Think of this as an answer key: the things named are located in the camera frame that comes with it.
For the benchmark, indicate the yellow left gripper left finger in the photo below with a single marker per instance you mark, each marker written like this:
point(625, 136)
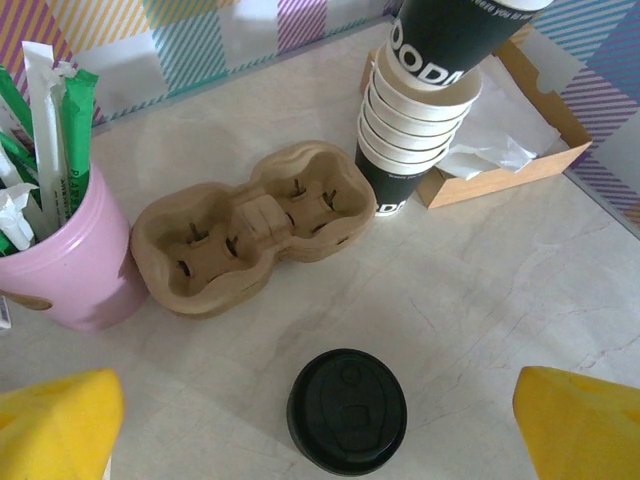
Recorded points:
point(55, 430)

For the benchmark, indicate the brown cardboard box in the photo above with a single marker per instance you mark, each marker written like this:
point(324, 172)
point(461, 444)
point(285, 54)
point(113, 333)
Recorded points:
point(500, 185)

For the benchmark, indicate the pink straw holder cup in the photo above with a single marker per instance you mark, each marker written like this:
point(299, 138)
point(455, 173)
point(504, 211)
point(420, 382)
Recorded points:
point(75, 280)

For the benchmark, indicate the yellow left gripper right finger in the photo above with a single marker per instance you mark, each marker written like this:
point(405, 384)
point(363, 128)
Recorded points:
point(580, 430)

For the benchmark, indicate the crumpled white paper sheet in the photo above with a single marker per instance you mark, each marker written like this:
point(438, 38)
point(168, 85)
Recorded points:
point(480, 160)

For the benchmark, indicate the long white straw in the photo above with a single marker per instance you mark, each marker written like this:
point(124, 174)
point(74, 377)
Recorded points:
point(35, 100)

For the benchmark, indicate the brown pulp cup carrier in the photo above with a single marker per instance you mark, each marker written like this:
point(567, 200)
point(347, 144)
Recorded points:
point(210, 220)
point(210, 312)

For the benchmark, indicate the green wrapped straw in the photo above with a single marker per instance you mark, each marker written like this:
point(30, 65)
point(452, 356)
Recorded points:
point(12, 100)
point(15, 150)
point(80, 130)

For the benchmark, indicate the crumpled white wrapped straw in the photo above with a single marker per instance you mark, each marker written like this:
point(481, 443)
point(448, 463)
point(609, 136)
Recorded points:
point(17, 220)

